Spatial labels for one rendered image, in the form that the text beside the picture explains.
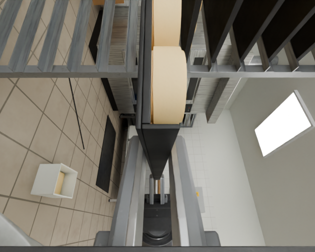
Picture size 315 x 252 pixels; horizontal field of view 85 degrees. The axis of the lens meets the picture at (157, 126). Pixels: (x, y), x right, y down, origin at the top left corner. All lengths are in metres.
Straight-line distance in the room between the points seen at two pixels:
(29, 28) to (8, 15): 0.11
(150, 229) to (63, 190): 1.36
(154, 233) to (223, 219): 3.90
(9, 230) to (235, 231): 4.20
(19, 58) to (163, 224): 0.67
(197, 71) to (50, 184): 1.24
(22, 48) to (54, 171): 0.93
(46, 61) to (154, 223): 0.59
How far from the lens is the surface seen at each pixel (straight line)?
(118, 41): 2.46
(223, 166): 4.56
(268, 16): 0.55
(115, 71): 0.60
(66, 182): 1.75
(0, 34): 0.88
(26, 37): 0.82
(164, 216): 0.42
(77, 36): 0.73
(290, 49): 0.76
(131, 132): 3.94
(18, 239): 0.37
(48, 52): 0.73
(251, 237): 4.50
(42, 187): 1.50
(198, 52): 2.44
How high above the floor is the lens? 0.87
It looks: level
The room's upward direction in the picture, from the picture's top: 90 degrees clockwise
